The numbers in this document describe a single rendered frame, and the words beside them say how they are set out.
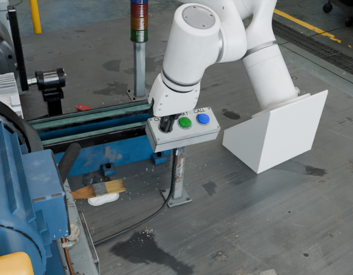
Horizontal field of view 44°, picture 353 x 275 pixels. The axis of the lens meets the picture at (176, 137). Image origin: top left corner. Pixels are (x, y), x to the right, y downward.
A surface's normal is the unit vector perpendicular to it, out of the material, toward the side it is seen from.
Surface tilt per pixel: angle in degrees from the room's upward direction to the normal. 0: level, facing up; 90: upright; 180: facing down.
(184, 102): 113
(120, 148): 90
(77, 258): 0
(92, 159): 90
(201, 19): 22
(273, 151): 90
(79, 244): 0
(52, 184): 0
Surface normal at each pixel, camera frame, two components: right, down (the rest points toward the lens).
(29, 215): -0.41, -0.60
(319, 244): 0.05, -0.80
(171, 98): 0.29, 0.82
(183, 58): -0.34, 0.74
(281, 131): 0.56, 0.51
